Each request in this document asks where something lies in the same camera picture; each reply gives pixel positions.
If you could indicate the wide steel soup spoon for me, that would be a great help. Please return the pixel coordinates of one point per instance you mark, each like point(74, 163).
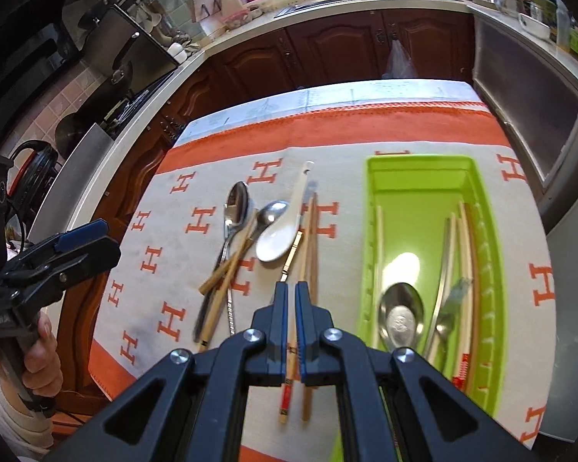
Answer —
point(400, 317)

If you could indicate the white ceramic soup spoon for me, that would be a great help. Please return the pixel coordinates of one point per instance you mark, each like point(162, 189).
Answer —
point(279, 236)

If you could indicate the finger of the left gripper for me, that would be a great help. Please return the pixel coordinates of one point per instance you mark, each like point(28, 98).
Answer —
point(42, 273)
point(82, 235)

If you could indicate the white chopstick beside brown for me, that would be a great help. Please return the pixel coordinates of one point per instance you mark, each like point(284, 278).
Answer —
point(465, 313)

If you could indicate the dark wooden kitchen cabinets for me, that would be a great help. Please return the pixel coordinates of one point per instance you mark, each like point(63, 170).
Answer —
point(262, 71)

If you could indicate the green plastic utensil tray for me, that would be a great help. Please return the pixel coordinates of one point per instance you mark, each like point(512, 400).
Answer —
point(417, 192)

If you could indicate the white chopstick in tray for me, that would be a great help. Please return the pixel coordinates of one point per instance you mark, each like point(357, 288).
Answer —
point(442, 331)

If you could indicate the tan chopstick red end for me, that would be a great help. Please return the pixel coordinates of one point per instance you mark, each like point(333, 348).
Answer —
point(219, 297)

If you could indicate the person's left hand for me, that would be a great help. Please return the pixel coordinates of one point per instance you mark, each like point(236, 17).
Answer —
point(43, 373)

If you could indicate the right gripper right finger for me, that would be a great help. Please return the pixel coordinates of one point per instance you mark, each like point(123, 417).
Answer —
point(319, 362)

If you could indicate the large hammered steel spoon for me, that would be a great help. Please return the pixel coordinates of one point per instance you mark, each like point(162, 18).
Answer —
point(234, 216)

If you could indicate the grey refrigerator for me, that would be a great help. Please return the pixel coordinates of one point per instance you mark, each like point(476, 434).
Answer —
point(561, 419)

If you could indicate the grey side cabinet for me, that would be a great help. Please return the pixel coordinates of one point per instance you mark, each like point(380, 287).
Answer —
point(532, 88)

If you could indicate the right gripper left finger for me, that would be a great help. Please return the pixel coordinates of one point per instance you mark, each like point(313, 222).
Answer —
point(266, 365)

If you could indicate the wooden handled utensil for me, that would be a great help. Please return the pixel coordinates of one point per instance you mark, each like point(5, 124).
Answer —
point(218, 275)

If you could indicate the small steel teaspoon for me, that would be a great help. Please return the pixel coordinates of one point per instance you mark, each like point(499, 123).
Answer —
point(265, 217)

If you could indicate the orange white H-pattern cloth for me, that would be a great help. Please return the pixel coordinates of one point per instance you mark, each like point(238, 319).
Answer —
point(151, 300)

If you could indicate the steel fork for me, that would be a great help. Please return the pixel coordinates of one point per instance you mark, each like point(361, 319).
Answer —
point(457, 296)

